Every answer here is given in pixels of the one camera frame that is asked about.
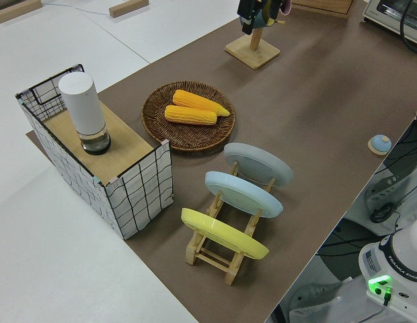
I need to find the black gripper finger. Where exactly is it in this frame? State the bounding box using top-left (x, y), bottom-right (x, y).
top-left (237, 0), bottom-right (263, 34)

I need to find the dark blue mug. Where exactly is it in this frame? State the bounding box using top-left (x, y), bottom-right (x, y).
top-left (254, 0), bottom-right (280, 28)

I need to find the wooden mug tree stand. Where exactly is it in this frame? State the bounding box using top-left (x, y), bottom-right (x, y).
top-left (225, 16), bottom-right (287, 71)

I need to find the yellow corn cob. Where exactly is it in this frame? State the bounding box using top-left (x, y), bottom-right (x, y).
top-left (172, 89), bottom-right (231, 118)
top-left (164, 104), bottom-right (218, 127)

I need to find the brown table mat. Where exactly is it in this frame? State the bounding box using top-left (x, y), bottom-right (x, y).
top-left (26, 0), bottom-right (417, 323)

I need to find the wooden block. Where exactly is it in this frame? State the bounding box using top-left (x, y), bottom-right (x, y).
top-left (0, 0), bottom-right (43, 24)
top-left (108, 0), bottom-right (150, 18)

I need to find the brown wicker basket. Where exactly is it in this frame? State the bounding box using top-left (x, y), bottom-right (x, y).
top-left (141, 80), bottom-right (237, 155)

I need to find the white toaster oven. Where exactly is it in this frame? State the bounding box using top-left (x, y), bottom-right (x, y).
top-left (363, 0), bottom-right (417, 38)

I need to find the grey plate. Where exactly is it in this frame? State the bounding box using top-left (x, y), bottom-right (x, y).
top-left (223, 142), bottom-right (294, 191)

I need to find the light blue plate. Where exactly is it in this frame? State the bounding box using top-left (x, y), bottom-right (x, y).
top-left (204, 171), bottom-right (284, 219)

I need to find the blue service bell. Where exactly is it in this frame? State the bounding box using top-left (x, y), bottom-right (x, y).
top-left (367, 134), bottom-right (393, 155)

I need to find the white cylinder bottle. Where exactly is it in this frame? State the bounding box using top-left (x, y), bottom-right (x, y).
top-left (58, 72), bottom-right (112, 155)

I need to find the white grid storage box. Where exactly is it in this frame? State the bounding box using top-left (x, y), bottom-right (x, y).
top-left (15, 63), bottom-right (176, 240)

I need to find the yellow plate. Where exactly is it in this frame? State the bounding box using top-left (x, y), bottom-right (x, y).
top-left (180, 207), bottom-right (270, 260)

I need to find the wooden plate rack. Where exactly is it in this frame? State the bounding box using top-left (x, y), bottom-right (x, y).
top-left (185, 160), bottom-right (276, 277)

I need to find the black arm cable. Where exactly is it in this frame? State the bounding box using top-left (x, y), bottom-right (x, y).
top-left (398, 0), bottom-right (417, 57)

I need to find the black coiled cable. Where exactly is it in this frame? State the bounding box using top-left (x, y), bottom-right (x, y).
top-left (369, 201), bottom-right (403, 225)

